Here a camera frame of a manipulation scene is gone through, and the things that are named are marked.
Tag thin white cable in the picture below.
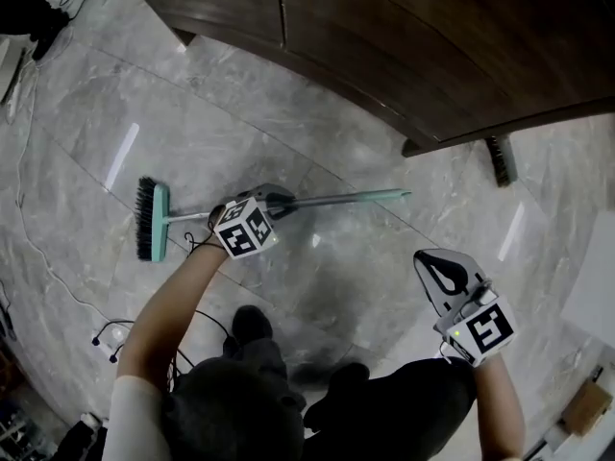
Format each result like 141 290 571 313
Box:
3 26 108 317

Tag person's dark trousers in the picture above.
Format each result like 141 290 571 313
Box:
162 336 480 461

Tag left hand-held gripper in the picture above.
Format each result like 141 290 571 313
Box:
207 183 302 261

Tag brown cardboard box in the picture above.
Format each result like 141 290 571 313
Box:
560 380 614 437

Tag person's left forearm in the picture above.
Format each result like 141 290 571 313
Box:
116 242 230 394

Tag person's white shirt sleeve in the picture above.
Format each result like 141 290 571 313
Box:
101 375 169 461

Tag person's right forearm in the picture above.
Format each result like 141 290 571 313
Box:
473 352 526 461

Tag teal broom with black bristles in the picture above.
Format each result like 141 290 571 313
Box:
135 175 413 264

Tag person's black shoe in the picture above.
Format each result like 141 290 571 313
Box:
232 304 274 352

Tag black cable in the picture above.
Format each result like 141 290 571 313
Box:
165 307 241 396

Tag dark scrubbing brush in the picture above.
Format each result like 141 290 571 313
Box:
483 133 519 188

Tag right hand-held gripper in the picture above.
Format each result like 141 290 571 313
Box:
413 249 520 370

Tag dark wooden cabinet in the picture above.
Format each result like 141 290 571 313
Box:
117 0 615 158

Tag white power strip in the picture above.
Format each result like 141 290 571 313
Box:
89 322 130 360

